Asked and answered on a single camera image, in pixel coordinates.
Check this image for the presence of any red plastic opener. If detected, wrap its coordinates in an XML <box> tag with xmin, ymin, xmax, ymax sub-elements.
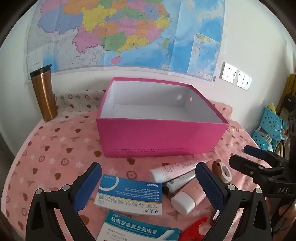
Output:
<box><xmin>179</xmin><ymin>216</ymin><xmax>210</xmax><ymax>241</ymax></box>

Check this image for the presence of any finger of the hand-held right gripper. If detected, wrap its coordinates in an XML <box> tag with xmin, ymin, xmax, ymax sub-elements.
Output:
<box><xmin>229</xmin><ymin>155</ymin><xmax>278</xmax><ymax>186</ymax></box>
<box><xmin>243</xmin><ymin>145</ymin><xmax>289</xmax><ymax>168</ymax></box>

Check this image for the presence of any small black bag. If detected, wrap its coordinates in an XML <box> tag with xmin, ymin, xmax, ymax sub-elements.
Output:
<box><xmin>284</xmin><ymin>93</ymin><xmax>296</xmax><ymax>109</ymax></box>

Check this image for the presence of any large pink tube white cap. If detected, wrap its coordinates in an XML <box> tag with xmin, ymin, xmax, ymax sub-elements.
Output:
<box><xmin>171</xmin><ymin>178</ymin><xmax>210</xmax><ymax>215</ymax></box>

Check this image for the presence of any slim pink printed tube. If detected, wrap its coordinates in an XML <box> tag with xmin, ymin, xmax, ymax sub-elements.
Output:
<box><xmin>149</xmin><ymin>158</ymin><xmax>212</xmax><ymax>181</ymax></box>

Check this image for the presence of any white and blue medicine box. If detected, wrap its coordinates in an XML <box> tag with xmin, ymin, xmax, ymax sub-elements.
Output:
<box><xmin>96</xmin><ymin>210</ymin><xmax>181</xmax><ymax>241</ymax></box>

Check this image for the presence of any copper travel tumbler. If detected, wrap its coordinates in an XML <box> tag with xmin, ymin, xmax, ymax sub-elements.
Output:
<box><xmin>30</xmin><ymin>65</ymin><xmax>58</xmax><ymax>122</ymax></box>

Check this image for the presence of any pink printed cloth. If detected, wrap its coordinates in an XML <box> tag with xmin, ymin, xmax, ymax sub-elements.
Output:
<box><xmin>3</xmin><ymin>90</ymin><xmax>278</xmax><ymax>241</ymax></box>

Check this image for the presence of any white wall socket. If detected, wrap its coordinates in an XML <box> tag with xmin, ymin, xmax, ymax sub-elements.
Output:
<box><xmin>220</xmin><ymin>62</ymin><xmax>238</xmax><ymax>84</ymax></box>
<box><xmin>242</xmin><ymin>75</ymin><xmax>252</xmax><ymax>91</ymax></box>
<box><xmin>236</xmin><ymin>71</ymin><xmax>246</xmax><ymax>87</ymax></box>

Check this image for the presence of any white tape roll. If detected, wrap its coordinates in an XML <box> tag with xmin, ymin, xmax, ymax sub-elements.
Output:
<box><xmin>217</xmin><ymin>162</ymin><xmax>232</xmax><ymax>182</ymax></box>

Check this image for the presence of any white tube with black cap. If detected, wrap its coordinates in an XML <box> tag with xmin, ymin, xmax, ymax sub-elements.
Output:
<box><xmin>162</xmin><ymin>171</ymin><xmax>197</xmax><ymax>194</ymax></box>

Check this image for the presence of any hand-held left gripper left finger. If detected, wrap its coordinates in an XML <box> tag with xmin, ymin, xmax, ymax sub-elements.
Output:
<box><xmin>25</xmin><ymin>162</ymin><xmax>102</xmax><ymax>241</ymax></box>

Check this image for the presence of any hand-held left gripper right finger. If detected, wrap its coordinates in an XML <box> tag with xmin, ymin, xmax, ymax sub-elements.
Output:
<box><xmin>195</xmin><ymin>162</ymin><xmax>272</xmax><ymax>241</ymax></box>

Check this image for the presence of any colourful wall map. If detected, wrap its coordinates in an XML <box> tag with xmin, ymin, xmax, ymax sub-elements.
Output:
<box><xmin>24</xmin><ymin>0</ymin><xmax>226</xmax><ymax>81</ymax></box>

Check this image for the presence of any pink cardboard box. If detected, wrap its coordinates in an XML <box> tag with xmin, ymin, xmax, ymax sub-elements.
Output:
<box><xmin>95</xmin><ymin>77</ymin><xmax>230</xmax><ymax>158</ymax></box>

